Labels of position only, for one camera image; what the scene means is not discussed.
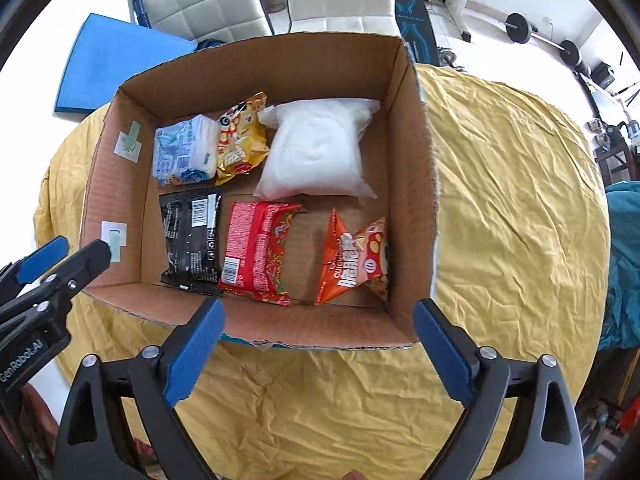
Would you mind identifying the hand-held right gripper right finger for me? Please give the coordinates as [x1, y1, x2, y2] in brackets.
[412, 297, 586, 480]

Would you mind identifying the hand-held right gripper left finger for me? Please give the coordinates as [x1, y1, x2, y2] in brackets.
[52, 297, 226, 480]

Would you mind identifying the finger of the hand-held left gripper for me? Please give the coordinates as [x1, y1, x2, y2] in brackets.
[0, 239, 112, 333]
[0, 236, 71, 295]

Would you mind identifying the black snack packet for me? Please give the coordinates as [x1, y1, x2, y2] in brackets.
[159, 186, 224, 295]

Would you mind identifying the orange snack packet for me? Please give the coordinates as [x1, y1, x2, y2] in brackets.
[314, 208, 390, 306]

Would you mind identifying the red snack packet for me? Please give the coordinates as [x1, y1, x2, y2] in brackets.
[218, 201, 306, 307]

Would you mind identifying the light blue tissue pack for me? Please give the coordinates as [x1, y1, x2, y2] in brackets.
[152, 114, 221, 186]

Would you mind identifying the cardboard box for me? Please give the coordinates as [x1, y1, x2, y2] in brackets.
[79, 30, 441, 351]

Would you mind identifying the yellow snack packet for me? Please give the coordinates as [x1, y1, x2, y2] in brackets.
[215, 91, 271, 186]

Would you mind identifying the white soft pouch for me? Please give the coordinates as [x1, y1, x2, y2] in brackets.
[253, 98, 381, 200]

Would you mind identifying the yellow tablecloth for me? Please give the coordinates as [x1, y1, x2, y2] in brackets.
[32, 62, 611, 480]

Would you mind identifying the teal cloth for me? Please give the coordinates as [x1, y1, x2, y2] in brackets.
[597, 180, 640, 351]

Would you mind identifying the blue foam mat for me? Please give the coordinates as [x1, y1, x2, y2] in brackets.
[54, 12, 198, 113]

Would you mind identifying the black speaker box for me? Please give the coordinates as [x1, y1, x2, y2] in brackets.
[590, 62, 617, 90]

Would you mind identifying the short barbell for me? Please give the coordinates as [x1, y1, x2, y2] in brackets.
[505, 12, 581, 66]

